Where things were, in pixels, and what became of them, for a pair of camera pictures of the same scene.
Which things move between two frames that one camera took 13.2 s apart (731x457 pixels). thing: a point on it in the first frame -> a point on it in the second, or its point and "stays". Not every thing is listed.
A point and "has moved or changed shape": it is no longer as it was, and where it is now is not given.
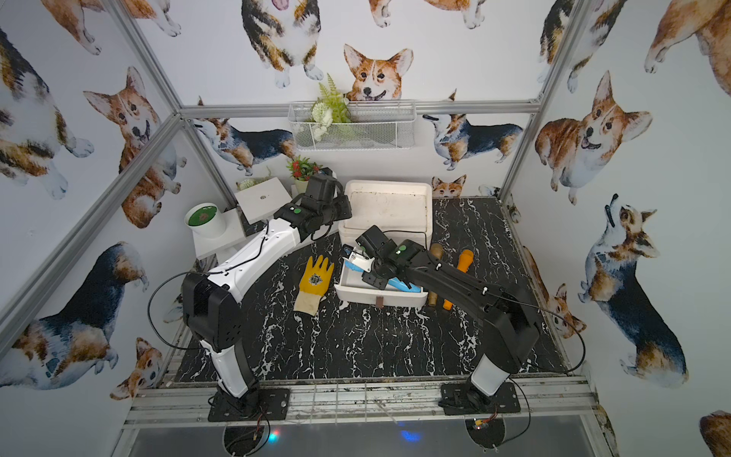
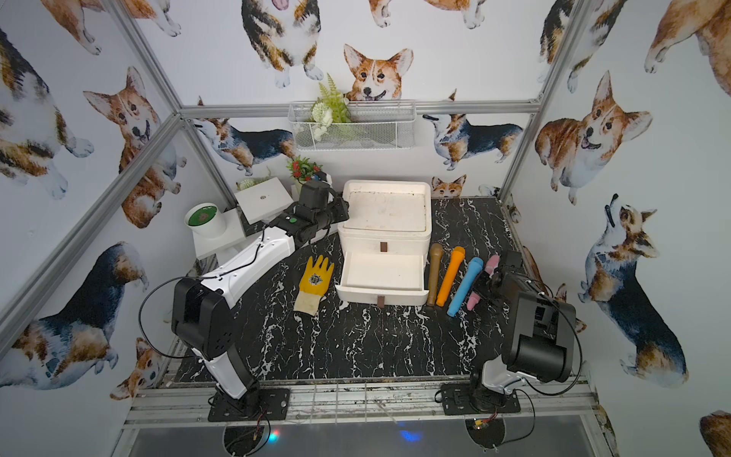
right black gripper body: [374, 278] -> [484, 287]
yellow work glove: [313, 285] stays
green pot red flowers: [301, 170] stays
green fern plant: [330, 107] stays
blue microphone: [393, 280] -> [472, 273]
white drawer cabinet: [403, 208] stays
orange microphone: [465, 260] has moved or changed shape
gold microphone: [436, 249] stays
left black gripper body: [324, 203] stays
